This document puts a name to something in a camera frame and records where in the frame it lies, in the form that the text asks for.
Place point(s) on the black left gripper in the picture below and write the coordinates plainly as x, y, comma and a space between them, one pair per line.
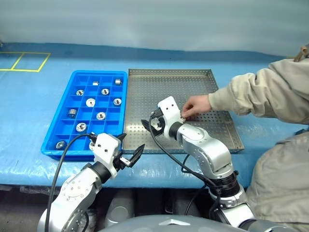
119, 162

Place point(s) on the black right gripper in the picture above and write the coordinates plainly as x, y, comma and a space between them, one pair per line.
159, 129

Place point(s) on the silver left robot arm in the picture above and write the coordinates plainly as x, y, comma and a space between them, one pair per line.
72, 191

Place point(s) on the person beige sleeved forearm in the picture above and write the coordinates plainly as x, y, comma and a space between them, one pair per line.
260, 91

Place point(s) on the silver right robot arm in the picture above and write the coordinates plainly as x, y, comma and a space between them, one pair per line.
205, 147

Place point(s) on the blue compartment tray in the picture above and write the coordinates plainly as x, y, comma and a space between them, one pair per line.
72, 101

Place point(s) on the person bare hand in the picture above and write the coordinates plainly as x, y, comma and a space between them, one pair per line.
196, 105

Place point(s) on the perforated metal tray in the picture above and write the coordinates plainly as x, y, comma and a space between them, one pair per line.
149, 91

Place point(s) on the grey rounded housing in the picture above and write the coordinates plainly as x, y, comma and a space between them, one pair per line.
119, 210

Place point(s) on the grey robot torso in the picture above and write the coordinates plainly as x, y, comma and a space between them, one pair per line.
169, 224

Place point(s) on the blue plastic table cover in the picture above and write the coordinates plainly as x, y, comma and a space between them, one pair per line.
24, 108

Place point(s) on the person beige clothed body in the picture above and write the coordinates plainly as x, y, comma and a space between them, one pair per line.
282, 181

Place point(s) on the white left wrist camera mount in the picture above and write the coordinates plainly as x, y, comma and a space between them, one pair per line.
106, 145

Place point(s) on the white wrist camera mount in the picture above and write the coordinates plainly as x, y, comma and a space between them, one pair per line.
106, 145
169, 106

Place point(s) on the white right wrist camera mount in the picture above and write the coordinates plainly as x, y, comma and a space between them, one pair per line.
169, 106

